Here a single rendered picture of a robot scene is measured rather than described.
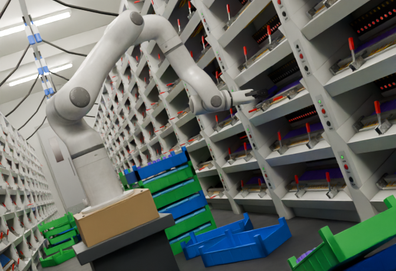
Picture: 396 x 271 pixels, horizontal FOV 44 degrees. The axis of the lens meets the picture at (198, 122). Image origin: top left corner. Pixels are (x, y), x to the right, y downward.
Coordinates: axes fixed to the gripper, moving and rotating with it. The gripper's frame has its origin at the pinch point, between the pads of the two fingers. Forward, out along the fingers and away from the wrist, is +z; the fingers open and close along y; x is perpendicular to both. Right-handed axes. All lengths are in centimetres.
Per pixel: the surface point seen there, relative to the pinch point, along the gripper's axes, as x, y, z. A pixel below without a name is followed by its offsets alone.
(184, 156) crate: -18, -53, -26
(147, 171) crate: -21, -50, -47
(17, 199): -17, -296, -132
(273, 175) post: -35.2, -15.1, 3.1
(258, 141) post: -18.9, -15.0, 0.0
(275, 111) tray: -9.9, 13.8, -2.1
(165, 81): 43, -155, -4
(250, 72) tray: 9.1, 5.0, -5.3
